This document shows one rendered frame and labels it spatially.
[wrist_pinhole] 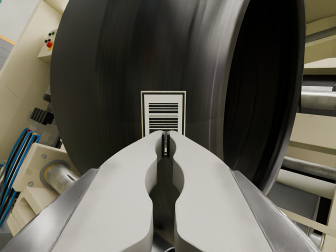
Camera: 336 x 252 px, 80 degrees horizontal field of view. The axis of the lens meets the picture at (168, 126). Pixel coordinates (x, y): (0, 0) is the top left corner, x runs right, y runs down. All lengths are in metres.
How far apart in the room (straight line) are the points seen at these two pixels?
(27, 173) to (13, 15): 9.90
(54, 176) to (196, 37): 0.38
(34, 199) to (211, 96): 0.37
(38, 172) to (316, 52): 0.89
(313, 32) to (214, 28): 0.70
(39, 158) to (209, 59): 0.40
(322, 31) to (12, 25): 9.92
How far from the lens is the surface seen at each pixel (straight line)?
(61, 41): 0.33
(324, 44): 0.87
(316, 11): 0.91
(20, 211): 0.51
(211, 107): 0.21
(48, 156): 0.50
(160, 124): 0.18
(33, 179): 0.51
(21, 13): 10.35
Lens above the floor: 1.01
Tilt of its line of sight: 9 degrees up
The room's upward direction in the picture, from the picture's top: 21 degrees clockwise
